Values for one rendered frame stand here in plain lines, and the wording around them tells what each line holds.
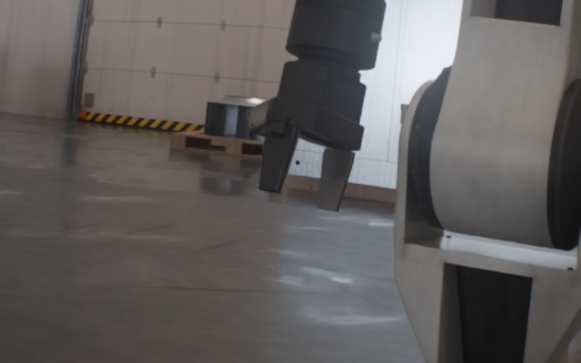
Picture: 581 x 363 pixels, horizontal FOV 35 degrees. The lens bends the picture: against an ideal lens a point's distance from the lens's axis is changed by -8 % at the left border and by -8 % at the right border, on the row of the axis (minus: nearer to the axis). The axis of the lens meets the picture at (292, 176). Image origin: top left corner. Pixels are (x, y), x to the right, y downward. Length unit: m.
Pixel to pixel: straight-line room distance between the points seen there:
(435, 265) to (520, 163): 0.12
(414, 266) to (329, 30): 0.24
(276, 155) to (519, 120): 0.25
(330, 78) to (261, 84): 10.35
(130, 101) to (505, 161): 11.45
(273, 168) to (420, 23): 5.20
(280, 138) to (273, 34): 10.35
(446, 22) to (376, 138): 0.85
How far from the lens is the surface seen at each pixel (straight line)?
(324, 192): 0.99
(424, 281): 0.82
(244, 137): 8.89
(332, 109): 0.92
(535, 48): 0.78
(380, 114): 6.13
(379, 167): 6.14
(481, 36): 0.80
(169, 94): 11.84
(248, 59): 11.35
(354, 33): 0.93
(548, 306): 0.79
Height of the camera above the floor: 0.64
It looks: 5 degrees down
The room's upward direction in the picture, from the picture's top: 6 degrees clockwise
